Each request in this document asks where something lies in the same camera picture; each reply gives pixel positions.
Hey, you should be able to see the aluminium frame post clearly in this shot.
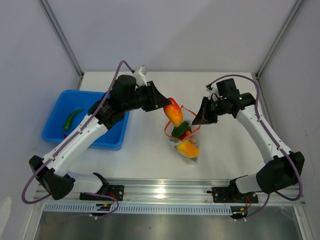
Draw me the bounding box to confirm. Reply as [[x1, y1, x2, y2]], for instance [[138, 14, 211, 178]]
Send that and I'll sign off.
[[255, 0, 306, 81], [38, 0, 84, 79]]

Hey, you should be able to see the red orange mango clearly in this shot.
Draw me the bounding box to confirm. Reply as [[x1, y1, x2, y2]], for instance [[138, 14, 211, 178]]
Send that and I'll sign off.
[[163, 97, 183, 127]]

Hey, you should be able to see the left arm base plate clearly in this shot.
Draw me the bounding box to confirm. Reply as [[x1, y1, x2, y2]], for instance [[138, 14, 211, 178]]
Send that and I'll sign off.
[[79, 185, 125, 201]]

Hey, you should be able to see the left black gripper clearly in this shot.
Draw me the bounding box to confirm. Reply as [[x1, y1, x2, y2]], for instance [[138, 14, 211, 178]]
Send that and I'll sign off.
[[122, 81, 171, 113]]

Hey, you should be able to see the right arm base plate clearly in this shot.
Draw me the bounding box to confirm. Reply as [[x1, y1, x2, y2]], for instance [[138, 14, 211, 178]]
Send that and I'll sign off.
[[206, 187, 259, 204]]

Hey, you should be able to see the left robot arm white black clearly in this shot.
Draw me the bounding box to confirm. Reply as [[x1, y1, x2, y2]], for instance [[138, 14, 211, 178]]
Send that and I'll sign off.
[[29, 74, 171, 200]]

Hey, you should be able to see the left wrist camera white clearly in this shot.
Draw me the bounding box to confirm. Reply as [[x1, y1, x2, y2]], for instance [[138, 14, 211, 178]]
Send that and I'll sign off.
[[132, 65, 147, 87]]

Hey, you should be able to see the right aluminium frame post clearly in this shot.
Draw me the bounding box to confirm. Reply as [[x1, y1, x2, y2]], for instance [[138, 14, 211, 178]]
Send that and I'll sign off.
[[255, 0, 306, 81]]

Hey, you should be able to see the green cucumber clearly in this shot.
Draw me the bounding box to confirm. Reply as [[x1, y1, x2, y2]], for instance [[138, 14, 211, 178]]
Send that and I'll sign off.
[[171, 121, 192, 139]]

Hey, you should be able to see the green chili pepper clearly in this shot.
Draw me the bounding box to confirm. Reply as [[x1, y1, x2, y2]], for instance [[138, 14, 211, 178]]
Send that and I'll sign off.
[[63, 109, 84, 132]]

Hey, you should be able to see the yellow mango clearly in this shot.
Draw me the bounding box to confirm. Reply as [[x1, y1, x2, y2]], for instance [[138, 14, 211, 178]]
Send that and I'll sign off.
[[176, 140, 200, 158]]

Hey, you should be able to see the white slotted cable duct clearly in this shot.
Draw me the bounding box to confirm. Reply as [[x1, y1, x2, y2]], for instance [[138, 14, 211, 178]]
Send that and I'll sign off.
[[44, 202, 233, 216]]

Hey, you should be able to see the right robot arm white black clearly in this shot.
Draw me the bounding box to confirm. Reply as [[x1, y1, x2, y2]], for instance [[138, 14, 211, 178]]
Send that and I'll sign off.
[[192, 74, 305, 202]]

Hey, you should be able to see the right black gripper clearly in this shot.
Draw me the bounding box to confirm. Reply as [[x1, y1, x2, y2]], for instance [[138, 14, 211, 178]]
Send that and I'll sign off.
[[192, 96, 227, 126]]

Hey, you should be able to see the clear zip bag orange zipper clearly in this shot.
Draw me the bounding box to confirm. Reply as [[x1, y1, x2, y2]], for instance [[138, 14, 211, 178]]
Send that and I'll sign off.
[[164, 104, 201, 165]]

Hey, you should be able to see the blue plastic bin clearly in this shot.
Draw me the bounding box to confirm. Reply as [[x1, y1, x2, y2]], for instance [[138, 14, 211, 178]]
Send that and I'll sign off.
[[42, 90, 130, 151]]

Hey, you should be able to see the left aluminium frame post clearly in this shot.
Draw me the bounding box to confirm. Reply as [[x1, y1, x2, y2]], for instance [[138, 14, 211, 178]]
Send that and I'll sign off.
[[38, 0, 84, 79]]

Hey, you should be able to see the aluminium rail front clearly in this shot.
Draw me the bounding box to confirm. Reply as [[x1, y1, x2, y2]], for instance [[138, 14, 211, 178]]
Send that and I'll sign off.
[[31, 178, 306, 207]]

